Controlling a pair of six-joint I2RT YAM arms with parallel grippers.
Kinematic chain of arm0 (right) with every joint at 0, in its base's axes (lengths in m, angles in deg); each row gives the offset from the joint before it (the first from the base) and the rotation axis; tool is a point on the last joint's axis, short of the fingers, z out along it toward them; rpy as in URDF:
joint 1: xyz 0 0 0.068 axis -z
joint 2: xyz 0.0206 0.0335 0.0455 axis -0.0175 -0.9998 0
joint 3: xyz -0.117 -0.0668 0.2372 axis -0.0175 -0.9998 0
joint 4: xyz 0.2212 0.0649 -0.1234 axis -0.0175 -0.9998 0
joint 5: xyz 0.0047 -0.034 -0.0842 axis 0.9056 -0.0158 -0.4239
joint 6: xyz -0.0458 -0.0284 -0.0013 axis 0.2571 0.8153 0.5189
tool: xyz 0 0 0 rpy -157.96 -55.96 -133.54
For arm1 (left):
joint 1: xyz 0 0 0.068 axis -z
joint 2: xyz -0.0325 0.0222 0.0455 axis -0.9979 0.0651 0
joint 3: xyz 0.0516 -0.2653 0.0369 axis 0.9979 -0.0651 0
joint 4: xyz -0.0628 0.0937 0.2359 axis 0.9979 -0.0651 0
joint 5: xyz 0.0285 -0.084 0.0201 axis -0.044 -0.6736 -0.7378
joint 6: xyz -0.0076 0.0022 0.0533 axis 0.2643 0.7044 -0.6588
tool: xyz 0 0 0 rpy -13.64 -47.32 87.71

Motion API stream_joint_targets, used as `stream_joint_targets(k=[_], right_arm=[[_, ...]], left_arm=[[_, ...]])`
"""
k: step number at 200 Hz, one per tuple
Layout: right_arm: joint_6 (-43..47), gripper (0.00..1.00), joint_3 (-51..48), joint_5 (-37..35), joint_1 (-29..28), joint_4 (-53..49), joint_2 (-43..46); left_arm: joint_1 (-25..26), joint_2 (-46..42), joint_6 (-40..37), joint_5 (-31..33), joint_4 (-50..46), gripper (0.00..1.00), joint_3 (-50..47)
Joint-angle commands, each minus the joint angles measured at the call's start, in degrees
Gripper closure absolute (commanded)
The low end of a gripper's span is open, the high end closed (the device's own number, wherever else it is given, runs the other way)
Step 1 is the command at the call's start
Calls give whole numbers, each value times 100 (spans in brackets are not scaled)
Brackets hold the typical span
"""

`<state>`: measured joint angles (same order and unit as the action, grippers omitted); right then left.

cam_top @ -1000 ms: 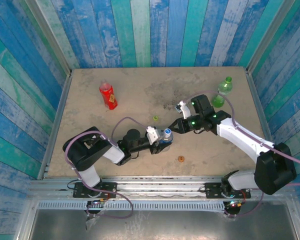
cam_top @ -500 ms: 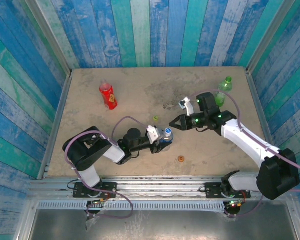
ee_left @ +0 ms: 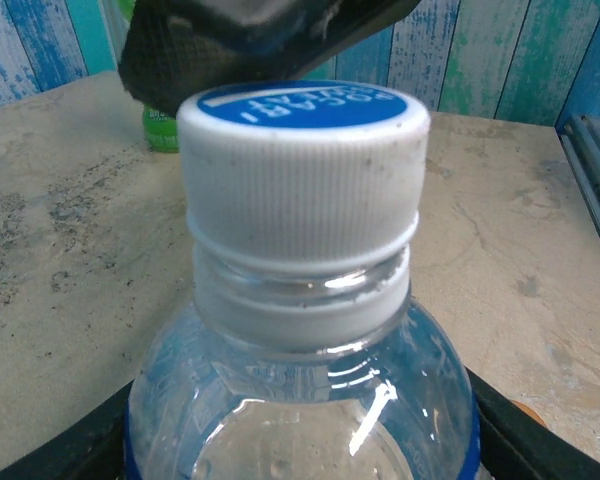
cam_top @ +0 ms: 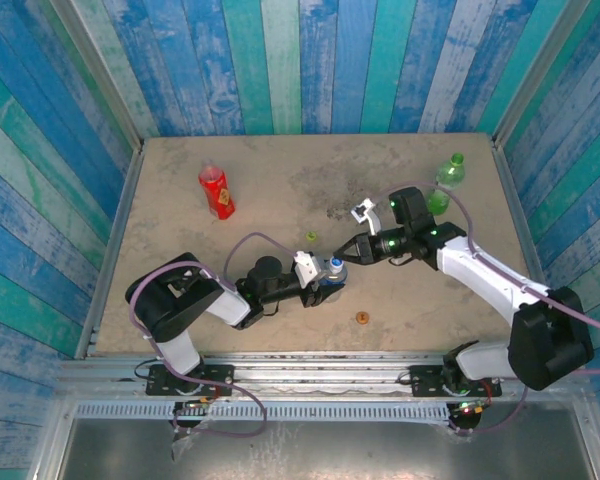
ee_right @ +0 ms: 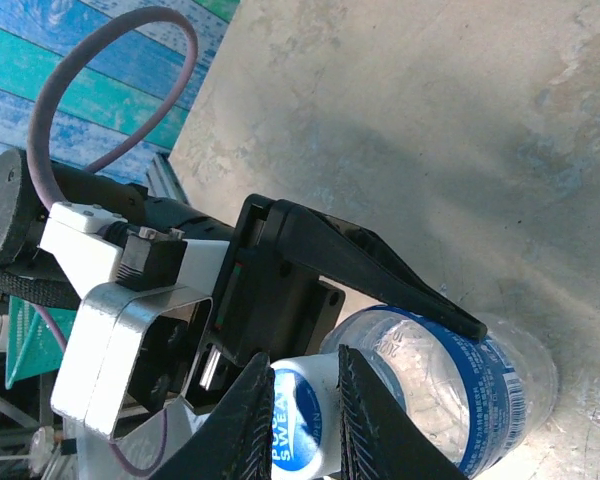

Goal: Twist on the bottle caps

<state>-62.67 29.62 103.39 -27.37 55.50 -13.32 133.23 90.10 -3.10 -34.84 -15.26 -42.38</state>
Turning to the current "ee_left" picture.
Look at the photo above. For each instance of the grey metal rack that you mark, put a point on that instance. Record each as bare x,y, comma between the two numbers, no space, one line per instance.
595,165

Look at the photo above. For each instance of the clear bottle blue label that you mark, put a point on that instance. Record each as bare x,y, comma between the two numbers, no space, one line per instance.
300,400

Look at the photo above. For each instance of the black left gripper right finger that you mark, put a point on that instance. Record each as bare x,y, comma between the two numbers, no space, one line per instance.
540,445

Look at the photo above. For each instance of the green plastic bottle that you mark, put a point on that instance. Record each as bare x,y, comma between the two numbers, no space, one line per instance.
160,135

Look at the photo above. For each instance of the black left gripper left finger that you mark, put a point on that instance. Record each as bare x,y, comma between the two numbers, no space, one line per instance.
80,445

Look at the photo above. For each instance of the white blue bottle cap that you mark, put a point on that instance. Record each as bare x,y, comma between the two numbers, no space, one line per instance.
300,190

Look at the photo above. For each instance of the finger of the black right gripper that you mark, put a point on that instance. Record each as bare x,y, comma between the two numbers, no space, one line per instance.
195,55

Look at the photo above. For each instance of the gold bottle cap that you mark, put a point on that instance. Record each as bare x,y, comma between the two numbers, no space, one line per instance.
530,415

